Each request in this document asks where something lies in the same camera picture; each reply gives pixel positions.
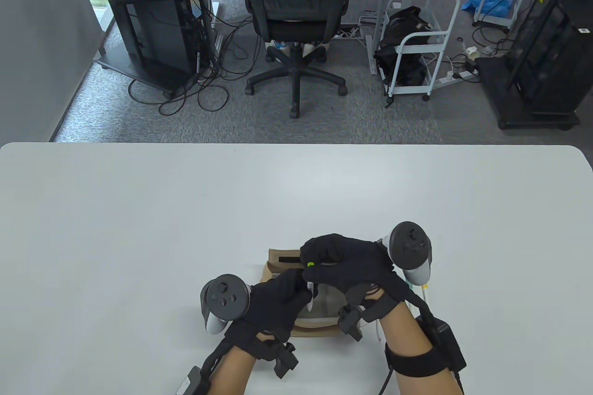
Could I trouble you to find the white metal trolley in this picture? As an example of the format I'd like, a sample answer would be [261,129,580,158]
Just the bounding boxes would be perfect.
[384,0,461,108]

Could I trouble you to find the green capped twist pen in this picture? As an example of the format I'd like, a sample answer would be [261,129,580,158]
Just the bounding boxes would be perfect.
[306,262,320,312]

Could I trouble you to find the blue plastic bag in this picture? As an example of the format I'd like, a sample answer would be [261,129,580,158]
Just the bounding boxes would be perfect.
[461,0,516,18]

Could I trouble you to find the dark grey left hand controller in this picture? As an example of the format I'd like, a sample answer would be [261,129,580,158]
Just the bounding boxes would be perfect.
[200,274,252,335]

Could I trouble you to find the person's left hand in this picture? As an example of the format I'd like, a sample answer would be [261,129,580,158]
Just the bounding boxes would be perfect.
[225,269,316,354]

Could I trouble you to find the black backpack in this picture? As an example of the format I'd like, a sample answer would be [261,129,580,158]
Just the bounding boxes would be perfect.
[373,6,434,88]

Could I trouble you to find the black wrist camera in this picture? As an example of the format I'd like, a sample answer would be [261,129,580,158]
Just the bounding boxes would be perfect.
[337,305,366,342]
[257,337,299,379]

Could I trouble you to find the dark grey right hand controller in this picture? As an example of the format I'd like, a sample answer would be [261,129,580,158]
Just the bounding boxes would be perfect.
[381,221,434,286]

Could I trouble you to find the black labelled sensor box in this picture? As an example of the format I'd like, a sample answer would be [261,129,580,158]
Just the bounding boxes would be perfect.
[415,316,467,373]
[176,366,210,395]

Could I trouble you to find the black floor cables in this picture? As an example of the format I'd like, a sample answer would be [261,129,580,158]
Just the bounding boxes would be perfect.
[127,15,260,117]

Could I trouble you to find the black equipment case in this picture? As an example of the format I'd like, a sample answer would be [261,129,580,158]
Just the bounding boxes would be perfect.
[507,0,593,115]

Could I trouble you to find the beige fabric pen pouch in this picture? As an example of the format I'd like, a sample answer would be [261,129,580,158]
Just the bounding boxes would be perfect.
[262,248,371,338]

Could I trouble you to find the black computer tower cart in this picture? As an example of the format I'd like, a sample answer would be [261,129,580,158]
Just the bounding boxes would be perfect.
[95,0,218,99]

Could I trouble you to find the dark grey hand controller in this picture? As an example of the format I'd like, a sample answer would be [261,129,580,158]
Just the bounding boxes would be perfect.
[381,221,434,286]
[200,274,252,335]

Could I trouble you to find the person's left forearm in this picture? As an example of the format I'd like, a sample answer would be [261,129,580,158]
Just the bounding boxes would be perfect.
[208,344,258,395]

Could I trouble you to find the black wheeled platform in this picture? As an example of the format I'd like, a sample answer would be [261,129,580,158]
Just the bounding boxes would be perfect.
[477,57,582,131]

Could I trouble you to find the black wrist strap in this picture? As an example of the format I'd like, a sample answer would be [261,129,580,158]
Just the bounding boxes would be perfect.
[385,342,449,378]

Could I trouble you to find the person's right hand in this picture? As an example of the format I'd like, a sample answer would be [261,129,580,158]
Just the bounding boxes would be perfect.
[300,234,420,321]

